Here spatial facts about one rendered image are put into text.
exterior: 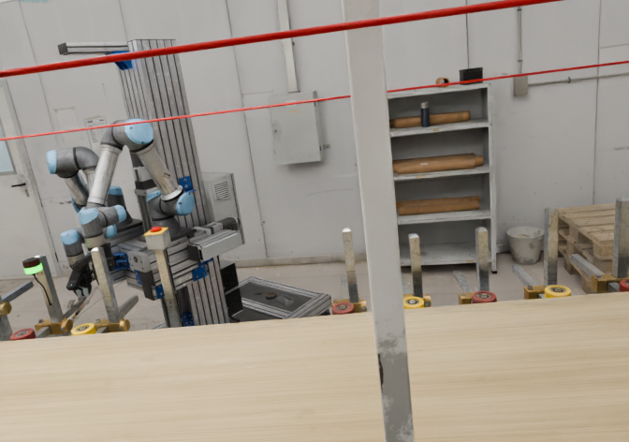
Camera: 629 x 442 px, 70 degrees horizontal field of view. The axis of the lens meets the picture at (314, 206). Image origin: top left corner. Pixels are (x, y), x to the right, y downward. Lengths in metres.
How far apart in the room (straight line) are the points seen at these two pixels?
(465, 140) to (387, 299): 3.54
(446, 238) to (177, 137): 2.70
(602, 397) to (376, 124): 0.93
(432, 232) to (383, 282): 3.66
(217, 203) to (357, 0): 2.25
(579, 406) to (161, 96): 2.27
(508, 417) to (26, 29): 5.05
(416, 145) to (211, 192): 2.08
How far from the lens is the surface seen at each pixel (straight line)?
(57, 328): 2.23
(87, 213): 2.05
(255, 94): 4.30
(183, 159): 2.71
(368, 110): 0.65
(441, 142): 4.18
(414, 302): 1.68
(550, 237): 1.88
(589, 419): 1.27
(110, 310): 2.09
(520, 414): 1.25
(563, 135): 4.41
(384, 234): 0.69
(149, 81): 2.64
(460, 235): 4.41
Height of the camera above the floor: 1.69
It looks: 15 degrees down
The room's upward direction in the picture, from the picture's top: 7 degrees counter-clockwise
